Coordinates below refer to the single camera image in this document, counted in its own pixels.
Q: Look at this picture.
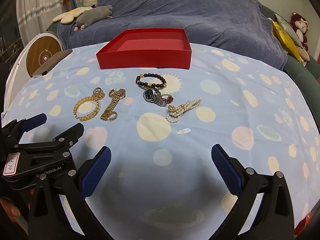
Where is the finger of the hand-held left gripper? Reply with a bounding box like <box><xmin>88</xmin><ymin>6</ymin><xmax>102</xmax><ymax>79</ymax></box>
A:
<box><xmin>1</xmin><ymin>113</ymin><xmax>47</xmax><ymax>145</ymax></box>
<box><xmin>15</xmin><ymin>124</ymin><xmax>85</xmax><ymax>155</ymax></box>

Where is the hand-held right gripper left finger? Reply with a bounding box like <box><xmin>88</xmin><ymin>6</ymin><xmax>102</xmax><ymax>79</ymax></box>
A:
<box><xmin>27</xmin><ymin>146</ymin><xmax>112</xmax><ymax>240</ymax></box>

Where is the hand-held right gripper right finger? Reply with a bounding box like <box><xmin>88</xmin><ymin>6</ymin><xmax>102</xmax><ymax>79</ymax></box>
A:
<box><xmin>211</xmin><ymin>144</ymin><xmax>294</xmax><ymax>240</ymax></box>

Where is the gold chain bracelet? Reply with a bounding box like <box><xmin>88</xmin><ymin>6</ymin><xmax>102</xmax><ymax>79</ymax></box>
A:
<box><xmin>73</xmin><ymin>95</ymin><xmax>101</xmax><ymax>122</ymax></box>

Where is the gold watch band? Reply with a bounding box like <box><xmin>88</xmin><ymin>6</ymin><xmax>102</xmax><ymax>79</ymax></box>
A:
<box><xmin>100</xmin><ymin>89</ymin><xmax>126</xmax><ymax>121</ymax></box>

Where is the white pearl strand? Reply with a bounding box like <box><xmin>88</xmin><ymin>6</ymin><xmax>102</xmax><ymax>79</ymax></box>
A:
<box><xmin>166</xmin><ymin>97</ymin><xmax>202</xmax><ymax>124</ymax></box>

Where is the dark beaded bracelet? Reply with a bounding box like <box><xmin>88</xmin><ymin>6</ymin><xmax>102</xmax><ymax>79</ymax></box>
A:
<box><xmin>135</xmin><ymin>73</ymin><xmax>167</xmax><ymax>88</ymax></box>

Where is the silver wrist watch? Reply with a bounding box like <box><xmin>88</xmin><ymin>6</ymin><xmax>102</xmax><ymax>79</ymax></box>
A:
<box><xmin>143</xmin><ymin>86</ymin><xmax>168</xmax><ymax>107</ymax></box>

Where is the red cardboard box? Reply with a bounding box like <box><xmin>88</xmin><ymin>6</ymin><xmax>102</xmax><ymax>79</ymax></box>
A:
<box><xmin>96</xmin><ymin>29</ymin><xmax>192</xmax><ymax>70</ymax></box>

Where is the light blue printed tablecloth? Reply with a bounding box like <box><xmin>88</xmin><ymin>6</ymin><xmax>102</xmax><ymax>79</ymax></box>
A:
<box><xmin>0</xmin><ymin>46</ymin><xmax>320</xmax><ymax>240</ymax></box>

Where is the grey flat case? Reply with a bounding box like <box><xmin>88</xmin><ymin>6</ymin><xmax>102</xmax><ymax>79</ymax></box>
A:
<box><xmin>32</xmin><ymin>49</ymin><xmax>73</xmax><ymax>78</ymax></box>

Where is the white appliance with wooden disc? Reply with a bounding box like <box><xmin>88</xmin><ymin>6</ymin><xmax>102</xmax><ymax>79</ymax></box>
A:
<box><xmin>5</xmin><ymin>31</ymin><xmax>63</xmax><ymax>105</ymax></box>

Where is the cream flower cushion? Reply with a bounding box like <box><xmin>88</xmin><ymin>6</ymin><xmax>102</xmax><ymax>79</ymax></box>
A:
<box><xmin>52</xmin><ymin>6</ymin><xmax>93</xmax><ymax>25</ymax></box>

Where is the white curtain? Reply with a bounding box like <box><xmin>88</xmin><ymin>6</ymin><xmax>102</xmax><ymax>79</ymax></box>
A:
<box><xmin>16</xmin><ymin>0</ymin><xmax>65</xmax><ymax>45</ymax></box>

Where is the grey plush toy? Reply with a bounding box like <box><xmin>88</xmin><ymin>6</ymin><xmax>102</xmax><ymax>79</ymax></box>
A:
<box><xmin>74</xmin><ymin>5</ymin><xmax>113</xmax><ymax>32</ymax></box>

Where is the green sofa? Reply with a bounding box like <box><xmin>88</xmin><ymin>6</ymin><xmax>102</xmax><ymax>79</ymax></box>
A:
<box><xmin>260</xmin><ymin>5</ymin><xmax>320</xmax><ymax>98</ymax></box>

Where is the yellow cushion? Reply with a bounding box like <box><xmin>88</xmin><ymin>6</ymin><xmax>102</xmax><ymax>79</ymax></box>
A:
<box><xmin>271</xmin><ymin>20</ymin><xmax>303</xmax><ymax>63</ymax></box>

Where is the pale patterned cushion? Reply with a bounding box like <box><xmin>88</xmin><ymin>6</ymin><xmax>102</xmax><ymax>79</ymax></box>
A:
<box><xmin>274</xmin><ymin>12</ymin><xmax>304</xmax><ymax>48</ymax></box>

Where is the red monkey plush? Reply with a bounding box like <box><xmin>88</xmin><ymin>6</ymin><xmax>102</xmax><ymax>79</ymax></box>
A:
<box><xmin>290</xmin><ymin>12</ymin><xmax>310</xmax><ymax>52</ymax></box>

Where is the blue blanket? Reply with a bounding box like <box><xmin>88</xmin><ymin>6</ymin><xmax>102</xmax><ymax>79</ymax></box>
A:
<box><xmin>57</xmin><ymin>0</ymin><xmax>288</xmax><ymax>70</ymax></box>

